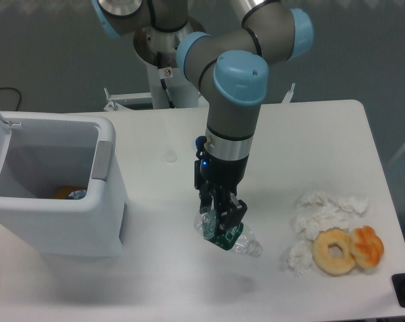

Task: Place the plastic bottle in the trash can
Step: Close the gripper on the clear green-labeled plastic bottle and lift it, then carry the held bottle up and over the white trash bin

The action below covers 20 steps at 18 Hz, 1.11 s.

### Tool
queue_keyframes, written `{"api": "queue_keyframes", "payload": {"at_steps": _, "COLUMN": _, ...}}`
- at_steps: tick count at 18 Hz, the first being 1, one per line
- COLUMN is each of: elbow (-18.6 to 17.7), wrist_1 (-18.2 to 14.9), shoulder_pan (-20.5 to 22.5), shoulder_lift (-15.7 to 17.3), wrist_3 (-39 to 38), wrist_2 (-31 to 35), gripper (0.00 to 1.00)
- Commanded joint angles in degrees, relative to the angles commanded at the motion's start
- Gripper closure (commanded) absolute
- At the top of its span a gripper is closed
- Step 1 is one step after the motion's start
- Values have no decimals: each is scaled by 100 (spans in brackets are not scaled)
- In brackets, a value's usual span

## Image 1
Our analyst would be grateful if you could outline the blue bottle cap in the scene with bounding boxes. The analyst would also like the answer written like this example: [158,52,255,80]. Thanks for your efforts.
[195,136,207,150]

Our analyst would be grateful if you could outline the crumpled white tissue top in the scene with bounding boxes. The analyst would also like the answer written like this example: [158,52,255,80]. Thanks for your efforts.
[295,190,370,215]

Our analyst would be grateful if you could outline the crumpled white tissue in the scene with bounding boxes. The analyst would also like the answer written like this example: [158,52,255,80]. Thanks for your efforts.
[286,240,313,276]
[295,190,370,215]
[294,207,349,241]

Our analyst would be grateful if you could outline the crumpled foil trash in bin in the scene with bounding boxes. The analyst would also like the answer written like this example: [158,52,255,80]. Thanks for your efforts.
[67,189,87,200]

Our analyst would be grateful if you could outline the crumpled white tissue bottom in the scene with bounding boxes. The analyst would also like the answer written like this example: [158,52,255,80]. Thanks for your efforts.
[286,240,313,276]

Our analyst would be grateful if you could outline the black floor cable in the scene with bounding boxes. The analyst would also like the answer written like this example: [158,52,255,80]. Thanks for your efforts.
[0,87,22,111]

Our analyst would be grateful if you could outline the orange trash in bin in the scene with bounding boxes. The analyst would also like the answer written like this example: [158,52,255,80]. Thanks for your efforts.
[52,186,86,199]

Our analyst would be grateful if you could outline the white bottle cap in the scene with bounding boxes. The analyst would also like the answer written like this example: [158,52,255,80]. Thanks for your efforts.
[165,151,177,163]

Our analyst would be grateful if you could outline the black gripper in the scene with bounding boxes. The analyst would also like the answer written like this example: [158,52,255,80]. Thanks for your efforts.
[194,147,249,239]

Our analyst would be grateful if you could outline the white trash can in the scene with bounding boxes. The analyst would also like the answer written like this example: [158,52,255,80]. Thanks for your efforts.
[0,111,128,257]

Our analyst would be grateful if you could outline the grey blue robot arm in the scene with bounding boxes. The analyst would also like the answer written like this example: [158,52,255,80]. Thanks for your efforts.
[92,1,314,241]

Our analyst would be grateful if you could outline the plain ring donut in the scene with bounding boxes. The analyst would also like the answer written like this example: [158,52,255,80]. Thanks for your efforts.
[312,229,356,276]

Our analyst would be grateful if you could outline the crumpled white tissue middle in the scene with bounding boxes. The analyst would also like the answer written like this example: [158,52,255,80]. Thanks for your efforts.
[294,207,349,241]

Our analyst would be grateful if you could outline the crushed clear plastic bottle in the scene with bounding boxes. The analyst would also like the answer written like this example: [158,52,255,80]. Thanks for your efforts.
[193,207,263,258]

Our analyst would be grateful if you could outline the orange glazed twisted pastry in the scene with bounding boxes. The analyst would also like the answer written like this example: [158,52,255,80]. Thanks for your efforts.
[349,225,384,270]

